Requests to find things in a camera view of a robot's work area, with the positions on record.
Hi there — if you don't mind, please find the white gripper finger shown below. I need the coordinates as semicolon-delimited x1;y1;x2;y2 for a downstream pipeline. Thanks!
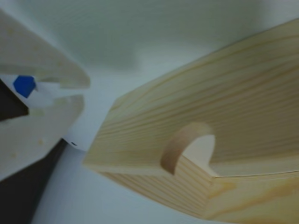
0;9;91;89
0;94;85;182

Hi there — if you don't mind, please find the shallow wooden box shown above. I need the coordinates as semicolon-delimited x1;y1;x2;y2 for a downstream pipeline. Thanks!
83;18;299;224

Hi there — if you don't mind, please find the small blue cube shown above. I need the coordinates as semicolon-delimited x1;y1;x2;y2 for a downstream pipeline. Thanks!
13;74;36;98

